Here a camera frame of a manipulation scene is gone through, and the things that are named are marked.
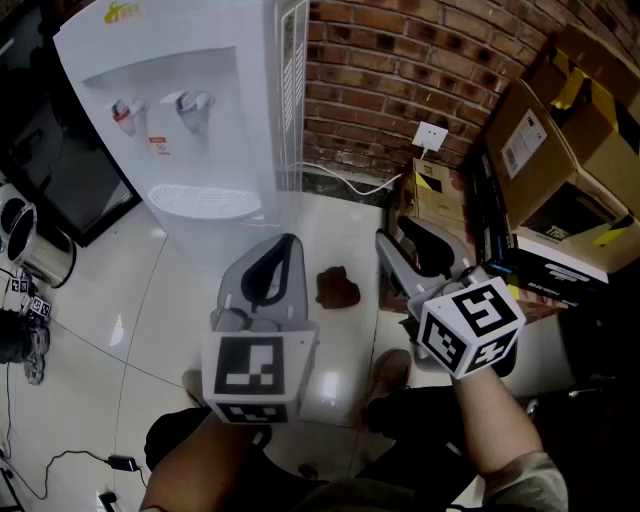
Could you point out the red warning sticker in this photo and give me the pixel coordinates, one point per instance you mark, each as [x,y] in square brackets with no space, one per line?
[159,146]

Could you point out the white wall socket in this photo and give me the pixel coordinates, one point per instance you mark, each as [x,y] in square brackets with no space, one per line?
[430,135]

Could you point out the brown cloth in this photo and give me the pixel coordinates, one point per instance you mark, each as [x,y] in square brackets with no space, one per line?
[337,290]

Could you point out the white water dispenser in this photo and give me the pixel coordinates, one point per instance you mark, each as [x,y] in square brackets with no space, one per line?
[200,160]

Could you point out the black carton with blue stripe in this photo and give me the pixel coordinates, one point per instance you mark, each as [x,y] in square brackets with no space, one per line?
[492,215]

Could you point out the person's left forearm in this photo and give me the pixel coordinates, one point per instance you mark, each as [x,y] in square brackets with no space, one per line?
[200,465]

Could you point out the white drip tray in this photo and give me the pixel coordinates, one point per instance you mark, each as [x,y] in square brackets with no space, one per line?
[200,200]

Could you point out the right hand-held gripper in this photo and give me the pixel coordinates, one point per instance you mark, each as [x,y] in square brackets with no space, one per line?
[470,325]

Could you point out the black glass-door fridge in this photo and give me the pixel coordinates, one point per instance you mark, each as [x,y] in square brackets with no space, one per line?
[60,165]

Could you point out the large labelled cardboard box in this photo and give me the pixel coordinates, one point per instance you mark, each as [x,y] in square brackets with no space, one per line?
[540,165]

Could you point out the person's right leg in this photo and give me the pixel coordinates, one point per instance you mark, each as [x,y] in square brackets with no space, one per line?
[415,430]

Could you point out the black and white carton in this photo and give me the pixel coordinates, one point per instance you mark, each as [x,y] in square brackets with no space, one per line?
[555,270]

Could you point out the person's brown shoe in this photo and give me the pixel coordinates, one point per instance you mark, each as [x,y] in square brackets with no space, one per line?
[390,372]
[195,385]

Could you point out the person's brown left shoe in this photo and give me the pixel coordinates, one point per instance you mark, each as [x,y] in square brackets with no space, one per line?
[195,385]

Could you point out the steel trash bin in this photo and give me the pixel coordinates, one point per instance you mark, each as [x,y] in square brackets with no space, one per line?
[30,245]

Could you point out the spare hand-held gripper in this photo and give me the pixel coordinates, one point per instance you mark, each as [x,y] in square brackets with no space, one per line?
[41,306]
[20,286]

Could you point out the person's leg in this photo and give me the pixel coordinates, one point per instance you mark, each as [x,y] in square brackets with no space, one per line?
[170,435]
[415,430]

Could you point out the person's light shirt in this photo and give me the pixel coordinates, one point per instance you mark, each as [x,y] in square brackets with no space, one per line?
[525,485]

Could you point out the cardboard box with yellow tape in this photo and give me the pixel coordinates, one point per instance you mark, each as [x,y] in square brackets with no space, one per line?
[600,65]

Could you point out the person's brown right shoe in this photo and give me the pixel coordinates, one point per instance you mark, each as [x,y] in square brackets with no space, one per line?
[390,372]

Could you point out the black caster wheel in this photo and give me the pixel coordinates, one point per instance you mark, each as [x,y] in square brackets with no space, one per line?
[307,471]

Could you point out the person's left leg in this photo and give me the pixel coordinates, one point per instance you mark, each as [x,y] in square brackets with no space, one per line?
[170,435]

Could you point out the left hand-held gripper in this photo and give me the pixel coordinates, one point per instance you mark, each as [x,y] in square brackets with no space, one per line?
[250,365]

